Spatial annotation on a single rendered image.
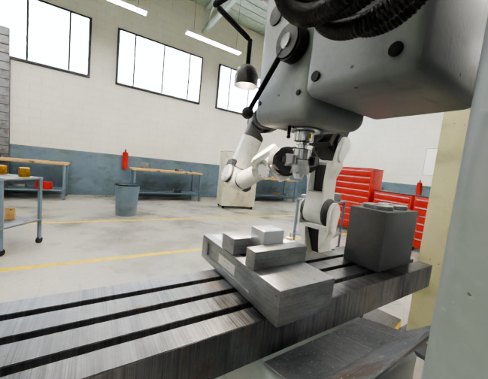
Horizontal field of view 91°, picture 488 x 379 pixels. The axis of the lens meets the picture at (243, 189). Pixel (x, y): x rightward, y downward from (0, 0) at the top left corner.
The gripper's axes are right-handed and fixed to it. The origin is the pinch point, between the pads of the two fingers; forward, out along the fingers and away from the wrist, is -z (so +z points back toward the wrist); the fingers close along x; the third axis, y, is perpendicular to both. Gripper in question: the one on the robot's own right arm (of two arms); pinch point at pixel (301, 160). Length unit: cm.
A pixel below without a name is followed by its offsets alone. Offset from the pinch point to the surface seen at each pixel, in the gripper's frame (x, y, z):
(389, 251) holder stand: 35.1, 24.6, 8.1
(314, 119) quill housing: -2.0, -8.0, -10.4
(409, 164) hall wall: 664, -71, 707
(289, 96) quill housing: -7.2, -12.4, -8.2
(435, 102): 13.8, -10.5, -21.7
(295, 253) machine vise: -1.5, 21.3, -7.2
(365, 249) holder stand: 28.6, 25.0, 10.1
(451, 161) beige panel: 146, -17, 93
